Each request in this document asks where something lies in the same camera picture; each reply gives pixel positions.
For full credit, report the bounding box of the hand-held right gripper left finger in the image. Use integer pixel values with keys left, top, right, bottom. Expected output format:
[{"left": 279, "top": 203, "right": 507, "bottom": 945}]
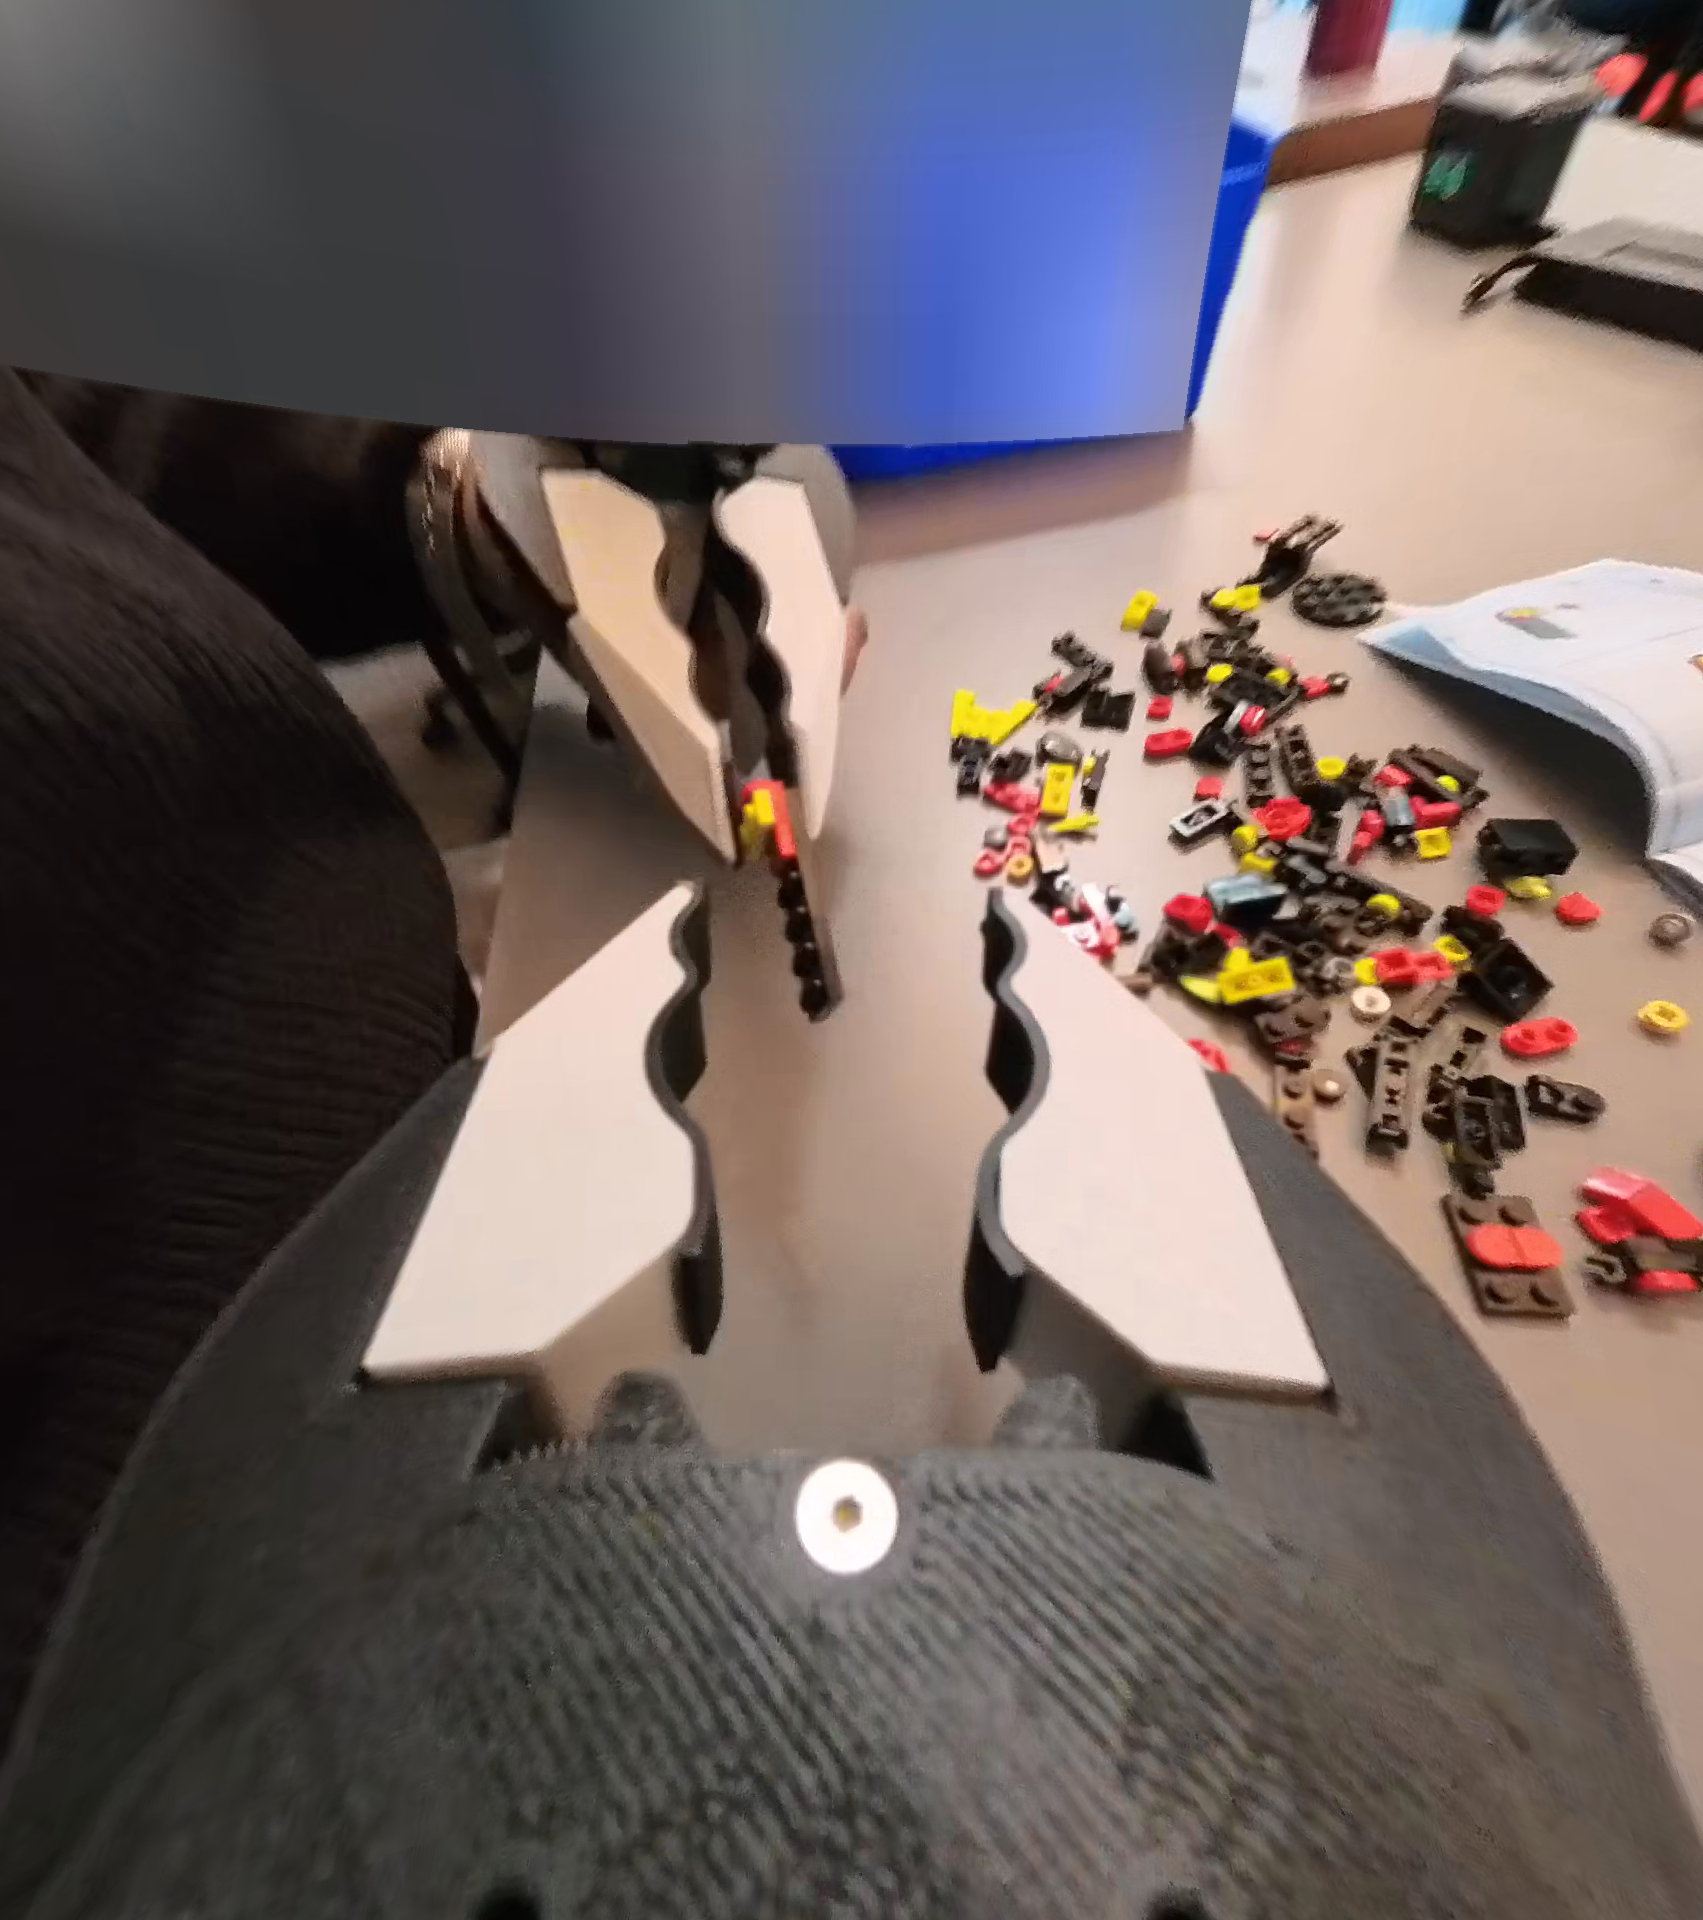
[{"left": 359, "top": 884, "right": 727, "bottom": 1427}]

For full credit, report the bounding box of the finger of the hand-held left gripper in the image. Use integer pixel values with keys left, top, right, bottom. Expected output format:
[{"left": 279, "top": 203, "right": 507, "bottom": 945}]
[
  {"left": 535, "top": 465, "right": 747, "bottom": 864},
  {"left": 712, "top": 478, "right": 854, "bottom": 845}
]

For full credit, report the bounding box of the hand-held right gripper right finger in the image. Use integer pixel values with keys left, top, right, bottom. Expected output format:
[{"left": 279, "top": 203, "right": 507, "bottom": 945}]
[{"left": 966, "top": 889, "right": 1333, "bottom": 1403}]

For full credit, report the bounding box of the black beam lego assembly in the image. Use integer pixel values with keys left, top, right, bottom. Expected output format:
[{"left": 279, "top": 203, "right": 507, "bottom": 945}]
[{"left": 734, "top": 777, "right": 848, "bottom": 1026}]

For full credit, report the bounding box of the pile of loose lego pieces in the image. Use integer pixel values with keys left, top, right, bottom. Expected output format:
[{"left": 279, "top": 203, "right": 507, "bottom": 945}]
[{"left": 948, "top": 513, "right": 1703, "bottom": 1321}]

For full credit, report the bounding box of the lego instruction booklet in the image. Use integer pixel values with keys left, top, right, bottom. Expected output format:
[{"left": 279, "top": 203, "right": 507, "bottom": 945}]
[{"left": 1358, "top": 556, "right": 1703, "bottom": 999}]

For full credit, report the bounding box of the blue plastic bin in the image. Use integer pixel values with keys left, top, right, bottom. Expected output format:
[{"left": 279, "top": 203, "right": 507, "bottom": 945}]
[{"left": 837, "top": 120, "right": 1273, "bottom": 486}]

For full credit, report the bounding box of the black box green logo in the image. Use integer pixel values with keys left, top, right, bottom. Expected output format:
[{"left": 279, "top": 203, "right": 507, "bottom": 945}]
[{"left": 1410, "top": 51, "right": 1604, "bottom": 249}]

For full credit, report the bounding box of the black flat case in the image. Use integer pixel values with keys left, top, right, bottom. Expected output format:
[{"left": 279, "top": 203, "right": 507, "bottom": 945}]
[{"left": 1510, "top": 217, "right": 1703, "bottom": 354}]

